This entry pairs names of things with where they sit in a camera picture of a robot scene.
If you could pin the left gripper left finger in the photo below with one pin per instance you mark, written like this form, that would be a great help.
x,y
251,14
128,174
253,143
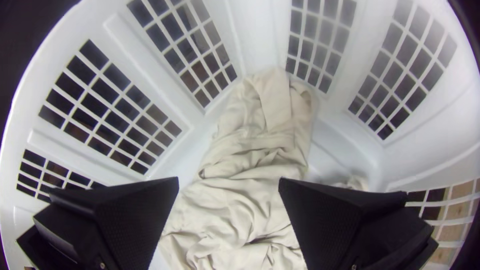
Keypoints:
x,y
123,221

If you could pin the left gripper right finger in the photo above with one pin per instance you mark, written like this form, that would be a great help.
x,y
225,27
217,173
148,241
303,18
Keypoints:
x,y
337,225

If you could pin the cream t-shirt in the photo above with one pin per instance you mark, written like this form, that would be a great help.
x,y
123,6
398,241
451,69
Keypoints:
x,y
247,150

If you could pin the white laundry basket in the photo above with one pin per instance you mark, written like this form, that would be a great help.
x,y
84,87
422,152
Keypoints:
x,y
262,33

